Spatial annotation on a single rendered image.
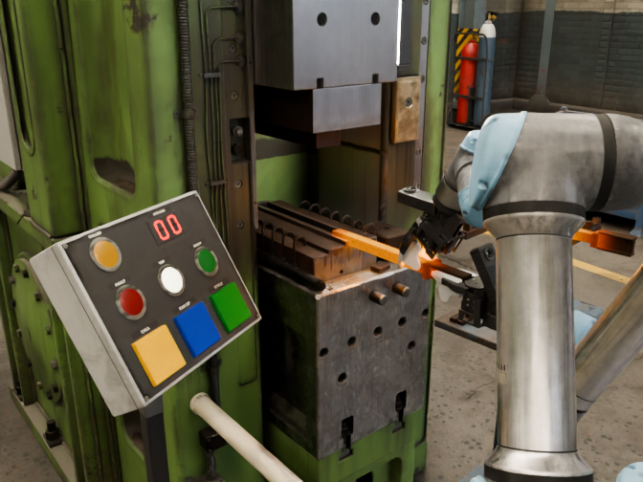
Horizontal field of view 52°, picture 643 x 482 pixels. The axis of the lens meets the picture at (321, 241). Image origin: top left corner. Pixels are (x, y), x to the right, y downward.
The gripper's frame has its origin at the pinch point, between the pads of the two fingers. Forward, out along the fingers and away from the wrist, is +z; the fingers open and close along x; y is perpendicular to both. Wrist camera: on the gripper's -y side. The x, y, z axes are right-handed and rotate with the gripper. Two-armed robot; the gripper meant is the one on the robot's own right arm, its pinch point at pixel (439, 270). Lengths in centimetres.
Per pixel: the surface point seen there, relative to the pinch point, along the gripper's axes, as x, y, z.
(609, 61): 790, 18, 401
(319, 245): -7.4, 1.4, 31.6
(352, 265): -0.3, 7.1, 27.5
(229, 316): -45.3, 0.4, 9.8
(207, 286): -47.6, -5.0, 13.1
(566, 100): 792, 77, 460
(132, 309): -64, -8, 7
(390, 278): 7.0, 10.7, 21.5
